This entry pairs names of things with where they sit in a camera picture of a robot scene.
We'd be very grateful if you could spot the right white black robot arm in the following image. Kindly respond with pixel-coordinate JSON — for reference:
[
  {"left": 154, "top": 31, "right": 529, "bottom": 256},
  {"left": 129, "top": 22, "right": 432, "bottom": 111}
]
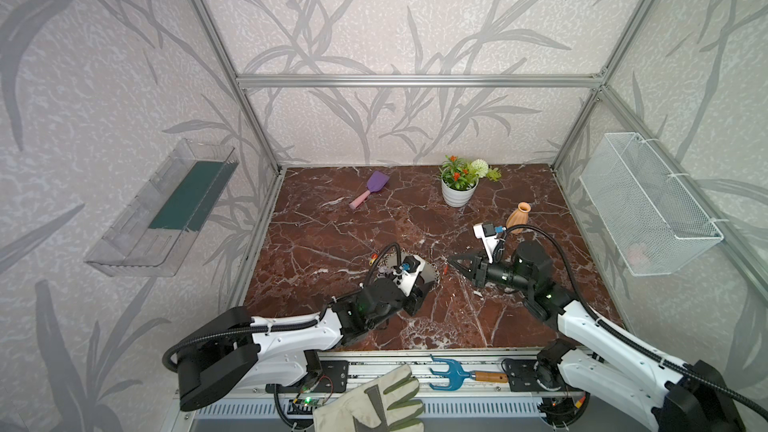
[{"left": 448, "top": 241, "right": 767, "bottom": 431}]

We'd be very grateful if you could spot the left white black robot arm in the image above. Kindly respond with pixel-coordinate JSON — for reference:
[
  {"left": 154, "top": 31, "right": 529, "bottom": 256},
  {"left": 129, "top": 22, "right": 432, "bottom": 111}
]
[{"left": 162, "top": 276, "right": 435, "bottom": 412}]

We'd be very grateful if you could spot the small terracotta vase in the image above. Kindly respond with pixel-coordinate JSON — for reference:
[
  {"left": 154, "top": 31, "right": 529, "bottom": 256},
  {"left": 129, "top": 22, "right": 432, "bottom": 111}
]
[{"left": 506, "top": 202, "right": 531, "bottom": 228}]

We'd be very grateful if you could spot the white pot with flowers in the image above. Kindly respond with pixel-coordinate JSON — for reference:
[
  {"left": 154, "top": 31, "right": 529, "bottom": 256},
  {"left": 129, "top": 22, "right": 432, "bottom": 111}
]
[{"left": 439, "top": 155, "right": 502, "bottom": 208}]

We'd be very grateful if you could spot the white green work glove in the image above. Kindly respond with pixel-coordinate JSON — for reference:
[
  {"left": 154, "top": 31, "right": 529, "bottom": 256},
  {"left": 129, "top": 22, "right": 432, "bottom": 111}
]
[{"left": 313, "top": 365, "right": 425, "bottom": 432}]

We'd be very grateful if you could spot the blue garden hand fork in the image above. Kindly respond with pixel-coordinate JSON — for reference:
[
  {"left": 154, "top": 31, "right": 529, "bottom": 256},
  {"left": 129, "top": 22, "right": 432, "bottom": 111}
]
[{"left": 429, "top": 355, "right": 508, "bottom": 392}]

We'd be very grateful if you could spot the green circuit board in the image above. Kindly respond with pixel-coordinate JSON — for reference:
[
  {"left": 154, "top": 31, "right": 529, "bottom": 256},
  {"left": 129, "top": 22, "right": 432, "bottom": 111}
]
[{"left": 286, "top": 397, "right": 322, "bottom": 417}]

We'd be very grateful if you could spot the purple pink toy spatula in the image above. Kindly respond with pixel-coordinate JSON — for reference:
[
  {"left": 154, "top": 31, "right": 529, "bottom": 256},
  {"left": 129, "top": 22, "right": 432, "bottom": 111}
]
[{"left": 349, "top": 171, "right": 389, "bottom": 210}]

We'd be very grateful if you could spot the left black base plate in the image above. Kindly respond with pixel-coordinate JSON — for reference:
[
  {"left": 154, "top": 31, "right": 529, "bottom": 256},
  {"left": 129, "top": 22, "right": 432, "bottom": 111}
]
[{"left": 279, "top": 359, "right": 350, "bottom": 394}]

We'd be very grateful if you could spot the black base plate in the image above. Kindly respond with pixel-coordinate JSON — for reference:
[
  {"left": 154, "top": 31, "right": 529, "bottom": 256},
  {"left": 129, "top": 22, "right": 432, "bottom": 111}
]
[
  {"left": 501, "top": 358, "right": 562, "bottom": 392},
  {"left": 279, "top": 359, "right": 350, "bottom": 394}
]

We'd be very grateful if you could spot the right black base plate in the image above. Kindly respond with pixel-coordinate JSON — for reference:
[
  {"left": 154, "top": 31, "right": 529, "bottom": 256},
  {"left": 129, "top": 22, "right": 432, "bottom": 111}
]
[{"left": 501, "top": 358, "right": 562, "bottom": 392}]

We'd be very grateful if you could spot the white wire mesh basket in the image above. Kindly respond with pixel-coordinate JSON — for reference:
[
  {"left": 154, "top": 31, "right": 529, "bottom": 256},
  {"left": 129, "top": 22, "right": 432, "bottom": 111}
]
[{"left": 580, "top": 132, "right": 724, "bottom": 277}]

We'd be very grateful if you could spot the clear plastic wall tray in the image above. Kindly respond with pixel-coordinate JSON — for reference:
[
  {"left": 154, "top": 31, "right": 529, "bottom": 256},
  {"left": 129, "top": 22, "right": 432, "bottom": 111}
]
[{"left": 84, "top": 139, "right": 239, "bottom": 278}]

